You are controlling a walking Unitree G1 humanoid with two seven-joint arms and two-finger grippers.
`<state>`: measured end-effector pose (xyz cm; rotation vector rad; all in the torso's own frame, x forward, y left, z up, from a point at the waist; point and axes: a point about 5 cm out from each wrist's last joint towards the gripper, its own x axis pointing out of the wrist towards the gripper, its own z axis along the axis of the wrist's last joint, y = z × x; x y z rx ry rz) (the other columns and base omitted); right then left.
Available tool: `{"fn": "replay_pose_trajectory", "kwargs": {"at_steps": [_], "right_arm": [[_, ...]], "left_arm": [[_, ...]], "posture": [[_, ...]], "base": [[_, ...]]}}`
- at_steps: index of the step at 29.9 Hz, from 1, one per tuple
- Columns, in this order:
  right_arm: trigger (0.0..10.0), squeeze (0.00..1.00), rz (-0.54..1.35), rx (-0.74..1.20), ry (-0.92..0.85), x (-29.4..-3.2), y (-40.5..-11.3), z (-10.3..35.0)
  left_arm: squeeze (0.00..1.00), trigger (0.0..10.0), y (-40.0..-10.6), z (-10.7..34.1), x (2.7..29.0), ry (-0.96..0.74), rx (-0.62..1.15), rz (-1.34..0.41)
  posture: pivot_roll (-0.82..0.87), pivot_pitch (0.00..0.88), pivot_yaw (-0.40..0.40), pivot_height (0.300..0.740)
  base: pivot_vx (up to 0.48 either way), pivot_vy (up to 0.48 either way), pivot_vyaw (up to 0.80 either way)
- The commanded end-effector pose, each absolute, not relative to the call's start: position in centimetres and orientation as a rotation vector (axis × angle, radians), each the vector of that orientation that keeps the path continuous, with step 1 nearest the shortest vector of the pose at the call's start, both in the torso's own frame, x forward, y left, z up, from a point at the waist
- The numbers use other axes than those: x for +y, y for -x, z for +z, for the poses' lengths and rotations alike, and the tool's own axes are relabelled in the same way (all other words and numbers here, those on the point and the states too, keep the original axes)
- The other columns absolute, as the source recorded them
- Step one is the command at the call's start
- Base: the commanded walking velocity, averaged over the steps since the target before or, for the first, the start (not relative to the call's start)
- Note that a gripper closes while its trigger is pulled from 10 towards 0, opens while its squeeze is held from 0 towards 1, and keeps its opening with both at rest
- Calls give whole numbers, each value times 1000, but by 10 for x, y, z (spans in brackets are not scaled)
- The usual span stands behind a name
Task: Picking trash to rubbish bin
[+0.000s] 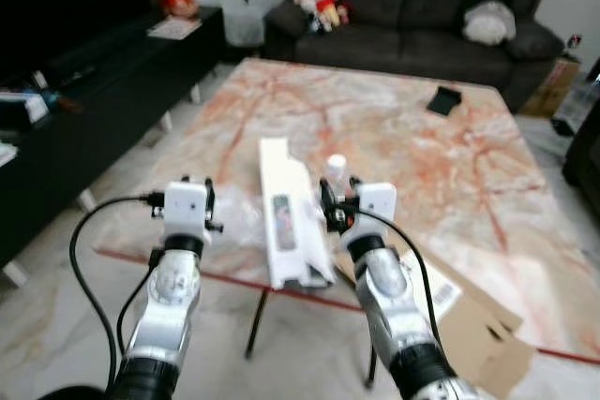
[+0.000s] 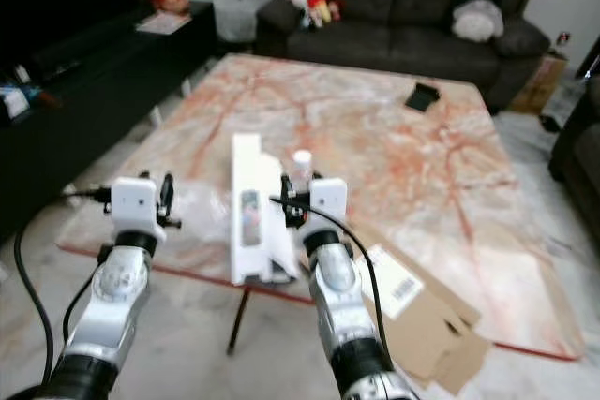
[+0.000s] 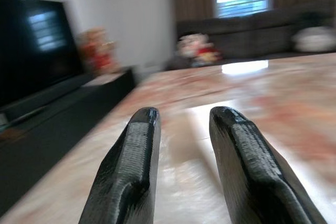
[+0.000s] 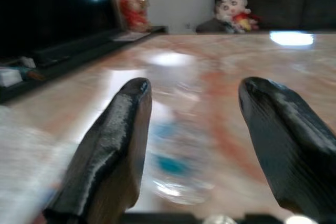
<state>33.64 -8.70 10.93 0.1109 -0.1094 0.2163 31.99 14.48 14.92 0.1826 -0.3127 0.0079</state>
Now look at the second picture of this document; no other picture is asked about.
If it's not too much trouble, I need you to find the clear plastic bag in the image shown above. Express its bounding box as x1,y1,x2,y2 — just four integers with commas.
173,185,235,251

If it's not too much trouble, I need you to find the clear plastic bottle white cap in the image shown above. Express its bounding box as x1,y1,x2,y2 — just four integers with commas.
289,149,316,185

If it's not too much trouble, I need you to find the white carton with picture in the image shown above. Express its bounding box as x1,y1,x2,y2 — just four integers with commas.
231,133,299,287

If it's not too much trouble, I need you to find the black television console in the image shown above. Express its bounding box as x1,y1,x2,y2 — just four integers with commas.
0,2,217,242

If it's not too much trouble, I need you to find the printed booklet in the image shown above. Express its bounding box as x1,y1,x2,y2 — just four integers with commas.
136,12,193,36

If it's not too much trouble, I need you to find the black wallet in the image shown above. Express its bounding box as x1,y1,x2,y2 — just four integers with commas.
405,82,442,111

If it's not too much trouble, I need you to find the translucent waste basket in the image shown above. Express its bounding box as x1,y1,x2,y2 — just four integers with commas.
214,0,259,43

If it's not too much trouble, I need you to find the dark grey fabric sofa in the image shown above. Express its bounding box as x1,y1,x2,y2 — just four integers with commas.
255,0,552,112

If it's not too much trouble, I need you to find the flat brown cardboard with label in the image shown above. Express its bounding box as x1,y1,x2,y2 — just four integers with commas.
337,231,493,396

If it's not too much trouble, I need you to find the brown cardboard box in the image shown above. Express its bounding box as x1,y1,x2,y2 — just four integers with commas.
509,52,570,115

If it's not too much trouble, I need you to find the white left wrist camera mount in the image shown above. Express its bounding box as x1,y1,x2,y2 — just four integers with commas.
110,177,162,242

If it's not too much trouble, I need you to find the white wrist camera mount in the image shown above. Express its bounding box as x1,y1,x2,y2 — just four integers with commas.
302,178,348,244
110,177,162,242

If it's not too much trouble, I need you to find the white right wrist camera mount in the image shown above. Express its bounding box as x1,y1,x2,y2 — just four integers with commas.
302,178,348,244

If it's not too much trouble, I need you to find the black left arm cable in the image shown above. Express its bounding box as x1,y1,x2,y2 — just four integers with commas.
14,189,113,392

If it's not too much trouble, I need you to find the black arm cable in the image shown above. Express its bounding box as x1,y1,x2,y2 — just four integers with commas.
270,196,393,368
14,189,113,392

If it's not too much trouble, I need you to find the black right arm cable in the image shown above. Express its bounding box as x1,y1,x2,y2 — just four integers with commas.
270,196,393,368

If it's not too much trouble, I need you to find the black metal table frame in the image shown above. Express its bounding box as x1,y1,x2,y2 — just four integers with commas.
225,288,254,356

